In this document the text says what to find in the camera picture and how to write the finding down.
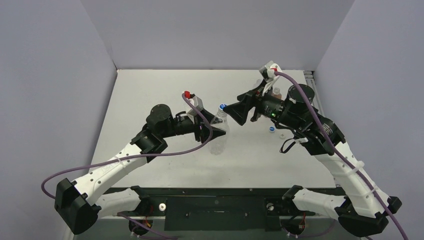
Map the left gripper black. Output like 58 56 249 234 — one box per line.
160 108 226 142

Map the blue white bottle cap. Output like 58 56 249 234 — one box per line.
219 103 227 110

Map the clear plastic bottle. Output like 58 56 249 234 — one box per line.
208 103 230 155

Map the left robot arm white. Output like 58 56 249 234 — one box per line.
54 104 227 235

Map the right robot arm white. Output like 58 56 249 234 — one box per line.
223 84 402 238

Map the clear empty bottle upright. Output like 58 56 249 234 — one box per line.
253 79 263 88

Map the tea bottle red label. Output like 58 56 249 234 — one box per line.
271 87 282 100

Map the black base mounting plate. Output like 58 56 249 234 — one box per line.
123 186 314 232

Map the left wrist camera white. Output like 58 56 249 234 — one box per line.
183 91 204 122

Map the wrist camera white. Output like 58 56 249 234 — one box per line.
183 91 204 122
259 60 282 96

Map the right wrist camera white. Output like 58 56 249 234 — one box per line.
259 60 282 96

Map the black cable loop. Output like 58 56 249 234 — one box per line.
274 122 307 154

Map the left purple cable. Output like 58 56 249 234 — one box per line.
41 93 214 200

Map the purple cable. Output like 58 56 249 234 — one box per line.
273 71 410 240
41 93 214 200

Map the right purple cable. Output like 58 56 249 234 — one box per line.
273 71 410 240

